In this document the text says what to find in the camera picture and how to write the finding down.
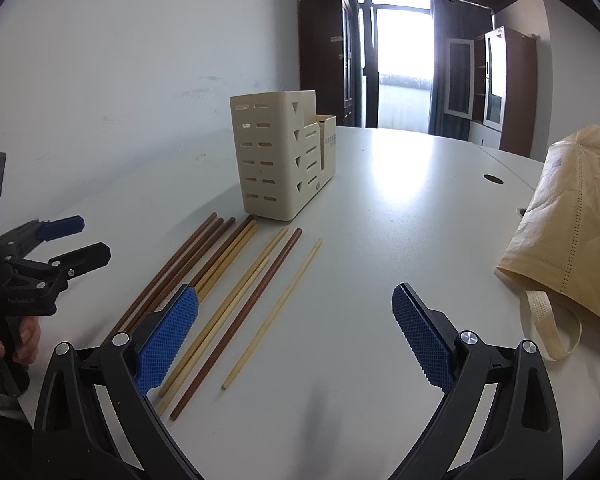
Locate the reddish brown chopstick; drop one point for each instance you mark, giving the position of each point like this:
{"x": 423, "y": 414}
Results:
{"x": 235, "y": 326}

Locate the glass balcony door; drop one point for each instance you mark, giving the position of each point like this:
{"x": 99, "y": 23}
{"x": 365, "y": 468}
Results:
{"x": 395, "y": 63}

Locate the brown paper bag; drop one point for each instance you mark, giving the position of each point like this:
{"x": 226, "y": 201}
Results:
{"x": 555, "y": 252}

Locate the white brown glass cabinet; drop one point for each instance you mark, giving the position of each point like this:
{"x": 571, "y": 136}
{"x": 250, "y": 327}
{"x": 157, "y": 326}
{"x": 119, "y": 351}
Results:
{"x": 503, "y": 89}

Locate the cream plastic utensil holder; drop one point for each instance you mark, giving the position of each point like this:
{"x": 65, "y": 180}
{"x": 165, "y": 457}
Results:
{"x": 285, "y": 151}

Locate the light bamboo chopstick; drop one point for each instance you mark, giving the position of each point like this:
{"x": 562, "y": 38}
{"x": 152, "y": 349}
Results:
{"x": 265, "y": 253}
{"x": 227, "y": 256}
{"x": 202, "y": 347}
{"x": 269, "y": 320}

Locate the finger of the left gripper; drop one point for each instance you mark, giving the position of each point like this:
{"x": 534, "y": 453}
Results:
{"x": 52, "y": 230}
{"x": 83, "y": 260}

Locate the dark wooden wardrobe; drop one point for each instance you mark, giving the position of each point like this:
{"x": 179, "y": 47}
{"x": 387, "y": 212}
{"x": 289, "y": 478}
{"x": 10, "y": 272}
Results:
{"x": 325, "y": 56}

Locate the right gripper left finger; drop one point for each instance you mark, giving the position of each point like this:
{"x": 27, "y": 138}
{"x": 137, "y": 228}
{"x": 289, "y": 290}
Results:
{"x": 94, "y": 418}

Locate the dark brown chopstick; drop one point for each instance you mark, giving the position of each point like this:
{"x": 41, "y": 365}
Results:
{"x": 185, "y": 258}
{"x": 158, "y": 278}
{"x": 219, "y": 252}
{"x": 191, "y": 257}

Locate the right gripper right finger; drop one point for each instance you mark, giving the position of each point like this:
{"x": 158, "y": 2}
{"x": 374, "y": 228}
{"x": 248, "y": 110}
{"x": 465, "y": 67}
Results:
{"x": 521, "y": 438}

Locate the dark blue curtain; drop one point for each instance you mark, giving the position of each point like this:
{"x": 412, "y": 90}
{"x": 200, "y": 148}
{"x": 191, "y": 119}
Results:
{"x": 453, "y": 20}

